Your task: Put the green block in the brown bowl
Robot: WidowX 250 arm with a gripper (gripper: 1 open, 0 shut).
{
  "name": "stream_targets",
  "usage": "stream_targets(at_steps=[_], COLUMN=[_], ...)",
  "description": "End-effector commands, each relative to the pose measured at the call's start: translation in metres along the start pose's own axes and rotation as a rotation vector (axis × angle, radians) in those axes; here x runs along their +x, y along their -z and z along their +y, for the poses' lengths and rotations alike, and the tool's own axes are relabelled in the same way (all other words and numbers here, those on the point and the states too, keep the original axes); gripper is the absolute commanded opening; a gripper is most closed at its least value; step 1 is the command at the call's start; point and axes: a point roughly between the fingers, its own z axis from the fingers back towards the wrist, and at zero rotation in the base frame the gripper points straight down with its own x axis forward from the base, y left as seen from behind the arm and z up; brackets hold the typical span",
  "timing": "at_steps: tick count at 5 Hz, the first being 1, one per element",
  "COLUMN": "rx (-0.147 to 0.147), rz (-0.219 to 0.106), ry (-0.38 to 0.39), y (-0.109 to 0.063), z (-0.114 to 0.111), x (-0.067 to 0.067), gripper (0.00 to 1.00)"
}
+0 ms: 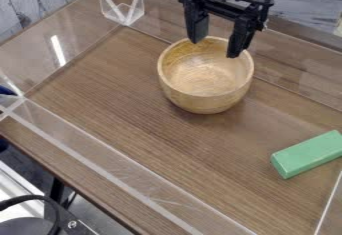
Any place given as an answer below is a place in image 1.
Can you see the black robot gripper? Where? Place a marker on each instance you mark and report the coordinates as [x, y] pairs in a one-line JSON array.
[[249, 13]]

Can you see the green rectangular block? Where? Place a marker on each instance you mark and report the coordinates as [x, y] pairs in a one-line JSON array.
[[308, 154]]

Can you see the light brown wooden bowl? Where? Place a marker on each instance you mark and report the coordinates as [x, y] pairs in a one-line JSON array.
[[201, 80]]

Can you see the blue object at left edge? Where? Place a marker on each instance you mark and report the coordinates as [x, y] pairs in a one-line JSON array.
[[6, 91]]

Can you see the black table leg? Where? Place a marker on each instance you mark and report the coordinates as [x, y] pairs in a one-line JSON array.
[[57, 190]]

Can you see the clear acrylic table wall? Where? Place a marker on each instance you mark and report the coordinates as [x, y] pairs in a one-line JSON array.
[[170, 172]]

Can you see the clear acrylic corner bracket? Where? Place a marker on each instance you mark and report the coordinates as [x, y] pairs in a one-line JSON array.
[[122, 13]]

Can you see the black chair with cable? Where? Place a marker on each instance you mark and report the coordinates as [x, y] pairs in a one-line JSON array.
[[61, 223]]

